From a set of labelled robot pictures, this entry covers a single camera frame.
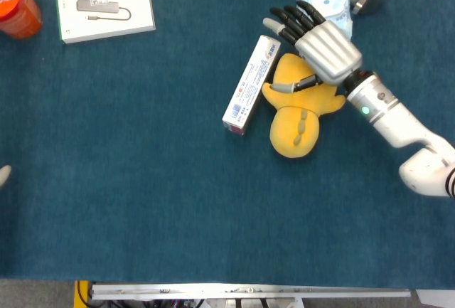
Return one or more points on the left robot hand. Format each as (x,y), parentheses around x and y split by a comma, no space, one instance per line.
(3,174)

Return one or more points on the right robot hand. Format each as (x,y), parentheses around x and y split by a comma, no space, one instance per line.
(328,50)

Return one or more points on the yellow plush toy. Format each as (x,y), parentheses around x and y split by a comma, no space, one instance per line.
(295,123)

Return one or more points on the white toothpaste box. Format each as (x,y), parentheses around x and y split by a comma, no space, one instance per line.
(250,85)

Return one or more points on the blue table mat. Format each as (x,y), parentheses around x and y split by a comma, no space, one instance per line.
(142,162)

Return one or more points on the orange plastic bottle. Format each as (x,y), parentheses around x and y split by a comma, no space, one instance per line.
(16,11)

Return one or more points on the white USB hub box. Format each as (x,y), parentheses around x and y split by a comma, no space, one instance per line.
(106,9)

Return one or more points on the yellow frame bracket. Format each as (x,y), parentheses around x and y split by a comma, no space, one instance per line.
(81,293)

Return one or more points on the aluminium frame rail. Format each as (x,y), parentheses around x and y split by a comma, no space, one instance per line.
(249,291)

